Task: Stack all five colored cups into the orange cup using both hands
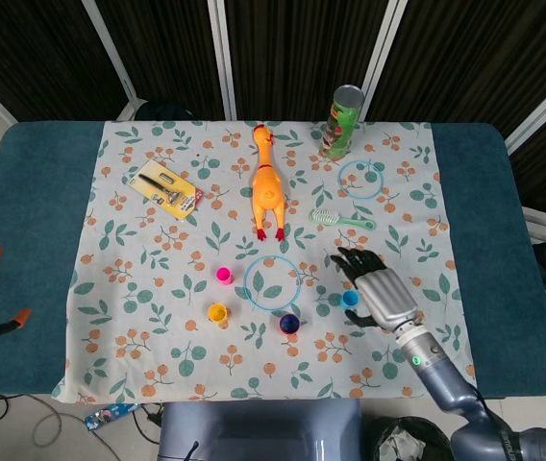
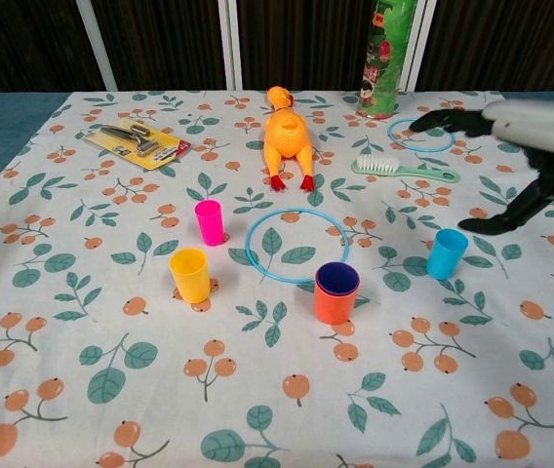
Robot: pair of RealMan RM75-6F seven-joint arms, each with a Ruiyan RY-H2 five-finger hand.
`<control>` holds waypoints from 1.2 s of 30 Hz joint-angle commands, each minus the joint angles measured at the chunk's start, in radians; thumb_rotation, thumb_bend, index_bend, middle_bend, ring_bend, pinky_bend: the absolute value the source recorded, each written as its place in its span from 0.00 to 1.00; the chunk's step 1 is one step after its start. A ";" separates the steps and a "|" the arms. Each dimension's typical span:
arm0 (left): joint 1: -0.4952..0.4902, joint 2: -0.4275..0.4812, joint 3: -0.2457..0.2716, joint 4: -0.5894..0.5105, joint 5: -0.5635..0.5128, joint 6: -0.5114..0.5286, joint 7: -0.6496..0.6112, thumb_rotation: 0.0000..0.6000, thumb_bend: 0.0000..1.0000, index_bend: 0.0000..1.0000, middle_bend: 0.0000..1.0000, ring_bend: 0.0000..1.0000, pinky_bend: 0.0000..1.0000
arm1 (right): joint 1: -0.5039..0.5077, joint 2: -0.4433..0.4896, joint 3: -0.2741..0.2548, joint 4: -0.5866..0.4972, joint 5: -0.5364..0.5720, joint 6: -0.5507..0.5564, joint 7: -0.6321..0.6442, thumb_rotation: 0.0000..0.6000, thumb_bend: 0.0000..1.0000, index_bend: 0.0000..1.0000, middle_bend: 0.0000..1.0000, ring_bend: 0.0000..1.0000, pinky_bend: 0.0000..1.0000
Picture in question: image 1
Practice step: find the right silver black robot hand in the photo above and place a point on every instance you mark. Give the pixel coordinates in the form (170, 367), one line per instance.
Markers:
(388, 298)

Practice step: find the light blue plastic cup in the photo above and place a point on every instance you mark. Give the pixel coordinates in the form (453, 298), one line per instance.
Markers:
(349, 298)

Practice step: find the dark blue plastic cup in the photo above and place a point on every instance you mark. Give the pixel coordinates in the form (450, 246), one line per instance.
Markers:
(289, 322)

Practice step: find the pink plastic cup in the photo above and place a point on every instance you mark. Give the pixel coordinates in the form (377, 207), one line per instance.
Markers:
(223, 274)

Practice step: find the yellow plastic cup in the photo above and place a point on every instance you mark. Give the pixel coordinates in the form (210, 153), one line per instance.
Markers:
(216, 313)

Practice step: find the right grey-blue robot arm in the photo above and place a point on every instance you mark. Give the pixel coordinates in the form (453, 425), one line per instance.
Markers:
(446, 384)

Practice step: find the orange plastic cup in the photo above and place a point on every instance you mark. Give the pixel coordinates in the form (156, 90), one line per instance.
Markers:
(284, 334)

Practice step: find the teal table cover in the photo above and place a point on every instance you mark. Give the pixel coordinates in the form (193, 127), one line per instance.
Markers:
(28, 240)

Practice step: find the mint green hairbrush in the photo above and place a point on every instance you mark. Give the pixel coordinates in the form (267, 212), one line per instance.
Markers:
(326, 217)

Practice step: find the black trash bin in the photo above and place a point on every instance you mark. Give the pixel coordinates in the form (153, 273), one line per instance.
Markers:
(412, 432)

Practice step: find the orange rubber chicken toy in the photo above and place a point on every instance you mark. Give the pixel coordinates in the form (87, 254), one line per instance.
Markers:
(267, 189)

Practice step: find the colourful printed wrapper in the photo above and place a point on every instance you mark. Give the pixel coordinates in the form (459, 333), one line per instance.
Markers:
(109, 415)

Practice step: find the green chips can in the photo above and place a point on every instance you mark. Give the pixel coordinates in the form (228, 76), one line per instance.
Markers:
(338, 129)

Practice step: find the grey-blue robot torso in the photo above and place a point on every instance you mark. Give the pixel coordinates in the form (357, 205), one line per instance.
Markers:
(254, 432)

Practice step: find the floral printed tablecloth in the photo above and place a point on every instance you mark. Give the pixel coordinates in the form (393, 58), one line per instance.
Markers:
(181, 336)

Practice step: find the yellow razor blister pack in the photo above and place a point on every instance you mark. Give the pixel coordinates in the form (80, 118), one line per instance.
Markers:
(165, 189)

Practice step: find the dark white-framed partition screen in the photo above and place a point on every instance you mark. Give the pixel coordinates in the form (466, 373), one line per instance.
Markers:
(302, 48)

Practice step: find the black bag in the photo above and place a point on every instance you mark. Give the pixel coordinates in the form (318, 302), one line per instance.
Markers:
(165, 110)

